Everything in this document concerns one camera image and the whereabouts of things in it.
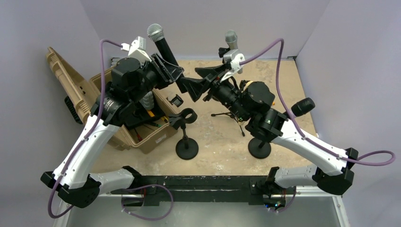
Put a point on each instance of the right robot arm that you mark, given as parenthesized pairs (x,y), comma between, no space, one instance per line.
(252,102)

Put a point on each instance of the black shock-mount round stand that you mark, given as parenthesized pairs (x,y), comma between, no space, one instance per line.
(259,149)

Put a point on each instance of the black toolbox tray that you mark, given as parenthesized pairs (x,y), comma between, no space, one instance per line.
(141,116)

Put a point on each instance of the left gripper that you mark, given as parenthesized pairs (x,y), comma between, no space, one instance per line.
(167,72)

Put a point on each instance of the cream condenser microphone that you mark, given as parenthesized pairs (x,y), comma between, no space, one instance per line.
(244,84)

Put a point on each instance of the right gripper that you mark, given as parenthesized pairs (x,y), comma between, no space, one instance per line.
(196,87)

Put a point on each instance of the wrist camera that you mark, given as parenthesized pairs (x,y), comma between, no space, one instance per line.
(137,50)
(232,60)

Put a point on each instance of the tall black mic stand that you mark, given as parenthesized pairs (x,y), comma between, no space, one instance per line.
(221,52)

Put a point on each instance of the black tripod shock-mount stand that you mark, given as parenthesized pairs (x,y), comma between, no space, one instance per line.
(232,116)

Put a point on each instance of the black mesh-head microphone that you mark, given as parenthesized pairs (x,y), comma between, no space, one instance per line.
(156,34)

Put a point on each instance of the tan plastic toolbox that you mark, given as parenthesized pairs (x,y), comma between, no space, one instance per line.
(82,94)

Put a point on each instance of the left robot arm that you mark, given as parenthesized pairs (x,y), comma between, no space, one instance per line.
(131,80)

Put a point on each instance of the black aluminium base frame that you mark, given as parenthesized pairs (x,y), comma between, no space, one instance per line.
(203,188)

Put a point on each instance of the black round-base mic stand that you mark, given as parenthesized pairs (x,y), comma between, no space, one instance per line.
(186,148)

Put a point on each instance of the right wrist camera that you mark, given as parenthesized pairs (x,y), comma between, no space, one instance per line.
(232,60)

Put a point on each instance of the grey plastic case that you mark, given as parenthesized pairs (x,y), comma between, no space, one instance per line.
(147,101)

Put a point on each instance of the silver microphone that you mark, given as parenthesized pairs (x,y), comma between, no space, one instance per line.
(231,39)

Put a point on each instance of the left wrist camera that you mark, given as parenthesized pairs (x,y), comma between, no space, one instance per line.
(137,50)

